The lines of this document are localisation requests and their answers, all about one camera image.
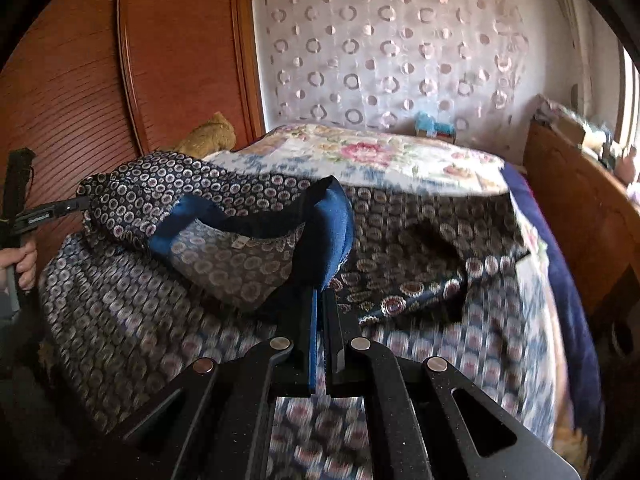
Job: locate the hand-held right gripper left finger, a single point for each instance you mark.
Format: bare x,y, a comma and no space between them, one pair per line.
310,345

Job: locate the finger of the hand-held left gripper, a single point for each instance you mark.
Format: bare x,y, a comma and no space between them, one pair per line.
70,206

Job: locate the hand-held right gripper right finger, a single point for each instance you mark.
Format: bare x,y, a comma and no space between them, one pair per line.
334,345

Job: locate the dark circle-patterned satin garment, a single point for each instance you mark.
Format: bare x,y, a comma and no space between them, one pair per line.
240,185

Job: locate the person's left hand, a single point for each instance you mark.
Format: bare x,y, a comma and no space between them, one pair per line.
25,262

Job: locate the yellow plush toy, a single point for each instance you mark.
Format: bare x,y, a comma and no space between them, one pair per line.
210,135

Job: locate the wooden wardrobe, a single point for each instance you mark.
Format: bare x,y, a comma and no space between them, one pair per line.
175,60

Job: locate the dark blue blanket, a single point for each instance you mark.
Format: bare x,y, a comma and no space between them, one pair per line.
575,310

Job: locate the wooden side cabinet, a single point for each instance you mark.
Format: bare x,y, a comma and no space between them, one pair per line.
575,210

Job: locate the stack of folded cloths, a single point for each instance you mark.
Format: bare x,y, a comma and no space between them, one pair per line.
547,107

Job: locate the brown cardboard box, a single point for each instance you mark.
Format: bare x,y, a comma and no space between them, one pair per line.
572,130

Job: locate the pink container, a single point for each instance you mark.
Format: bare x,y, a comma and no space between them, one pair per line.
627,167

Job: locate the sheer circle-patterned wall curtain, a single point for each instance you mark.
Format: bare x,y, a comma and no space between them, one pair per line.
390,50

